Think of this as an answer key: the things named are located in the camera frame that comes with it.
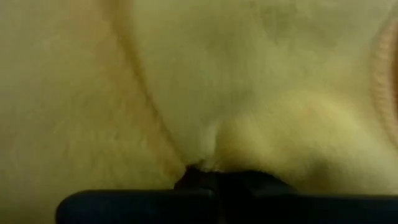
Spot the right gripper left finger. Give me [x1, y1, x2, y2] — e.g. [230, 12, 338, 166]
[55, 189, 218, 224]

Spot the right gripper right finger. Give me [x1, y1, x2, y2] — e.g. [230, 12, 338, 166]
[174, 164, 398, 224]

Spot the yellow microfiber towel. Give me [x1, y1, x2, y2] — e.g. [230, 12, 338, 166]
[0, 0, 398, 224]

